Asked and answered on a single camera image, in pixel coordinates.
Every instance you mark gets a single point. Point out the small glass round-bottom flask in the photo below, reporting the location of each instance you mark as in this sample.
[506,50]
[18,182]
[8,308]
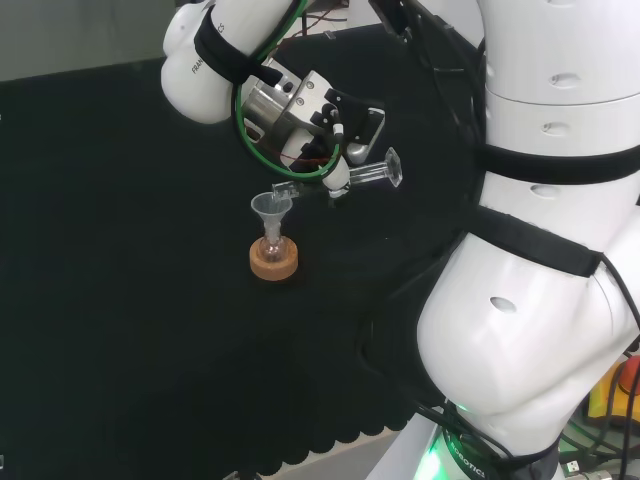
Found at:
[273,252]

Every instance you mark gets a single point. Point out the clear graduated cylinder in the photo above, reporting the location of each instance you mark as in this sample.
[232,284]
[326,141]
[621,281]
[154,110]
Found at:
[372,172]

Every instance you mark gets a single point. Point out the clear plastic funnel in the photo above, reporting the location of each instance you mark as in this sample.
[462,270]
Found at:
[272,207]

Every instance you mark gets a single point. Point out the black cloth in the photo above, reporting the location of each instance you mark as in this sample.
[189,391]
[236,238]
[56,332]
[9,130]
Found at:
[125,250]

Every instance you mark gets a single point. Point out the yellow stop button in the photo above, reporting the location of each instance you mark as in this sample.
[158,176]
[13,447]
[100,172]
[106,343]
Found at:
[600,400]

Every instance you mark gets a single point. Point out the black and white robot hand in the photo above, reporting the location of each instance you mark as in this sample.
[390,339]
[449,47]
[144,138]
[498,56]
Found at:
[320,105]

